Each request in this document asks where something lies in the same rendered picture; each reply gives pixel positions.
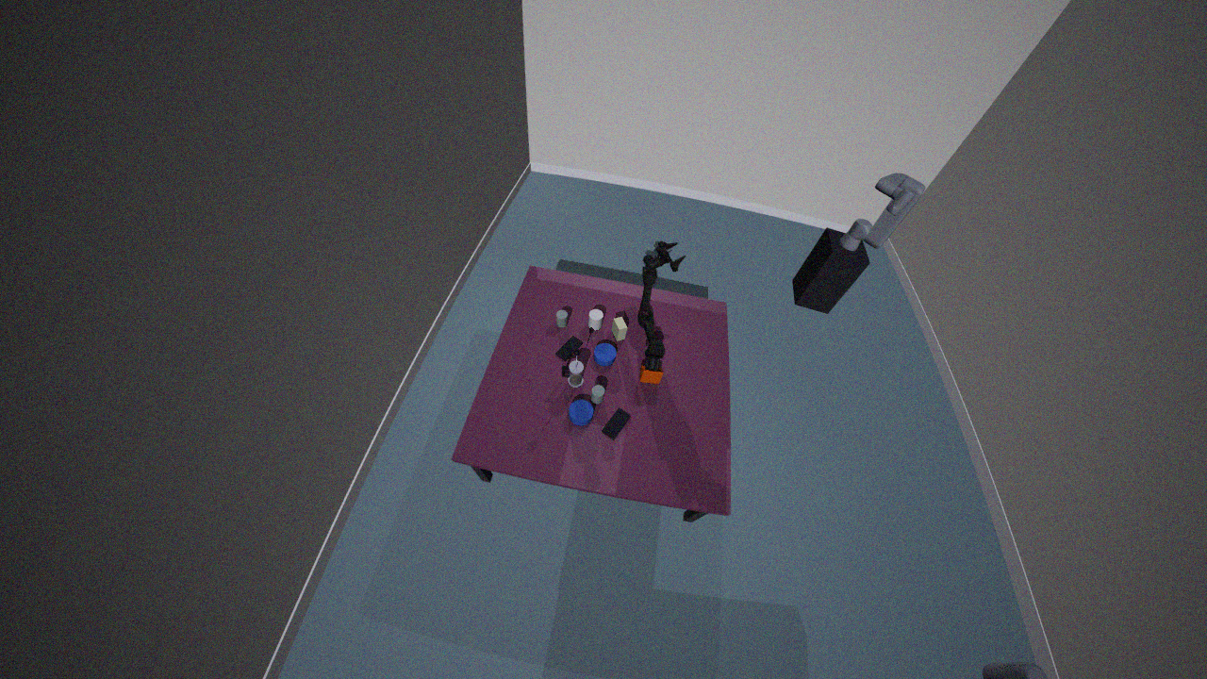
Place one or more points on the glass coffee press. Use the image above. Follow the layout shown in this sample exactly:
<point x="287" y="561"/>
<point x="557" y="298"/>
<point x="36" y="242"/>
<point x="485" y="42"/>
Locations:
<point x="575" y="379"/>

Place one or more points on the blue cylinder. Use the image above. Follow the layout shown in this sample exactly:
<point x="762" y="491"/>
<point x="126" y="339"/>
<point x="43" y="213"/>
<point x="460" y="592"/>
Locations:
<point x="605" y="354"/>
<point x="580" y="412"/>

